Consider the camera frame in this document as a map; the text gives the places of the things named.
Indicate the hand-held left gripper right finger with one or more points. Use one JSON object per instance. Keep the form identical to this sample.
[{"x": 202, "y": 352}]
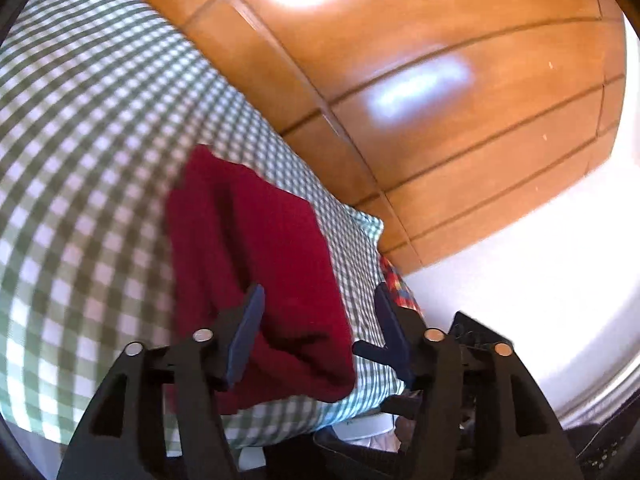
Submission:
[{"x": 392, "y": 320}]

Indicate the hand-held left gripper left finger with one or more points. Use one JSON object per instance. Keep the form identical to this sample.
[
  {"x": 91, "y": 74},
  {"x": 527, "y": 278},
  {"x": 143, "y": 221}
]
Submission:
[{"x": 245, "y": 340}]

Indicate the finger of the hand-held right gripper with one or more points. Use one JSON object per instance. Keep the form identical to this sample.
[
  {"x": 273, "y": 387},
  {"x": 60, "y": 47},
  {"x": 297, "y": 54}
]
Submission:
[{"x": 370, "y": 350}]

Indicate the red sweater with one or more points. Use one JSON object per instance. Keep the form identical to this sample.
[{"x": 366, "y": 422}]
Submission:
[{"x": 260, "y": 240}]

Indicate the red plaid cloth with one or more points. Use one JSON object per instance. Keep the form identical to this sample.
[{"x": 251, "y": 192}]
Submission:
[{"x": 400, "y": 285}]

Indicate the black container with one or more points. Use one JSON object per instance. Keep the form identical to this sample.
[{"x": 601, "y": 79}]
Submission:
[{"x": 355, "y": 457}]

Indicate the dark patterned cloth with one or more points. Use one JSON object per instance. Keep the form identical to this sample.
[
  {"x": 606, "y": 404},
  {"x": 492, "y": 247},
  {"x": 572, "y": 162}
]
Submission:
[{"x": 602, "y": 447}]

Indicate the green checked tablecloth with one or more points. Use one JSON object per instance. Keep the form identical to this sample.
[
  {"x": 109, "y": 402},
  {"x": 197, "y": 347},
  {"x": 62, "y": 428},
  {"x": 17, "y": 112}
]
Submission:
[{"x": 90, "y": 135}]

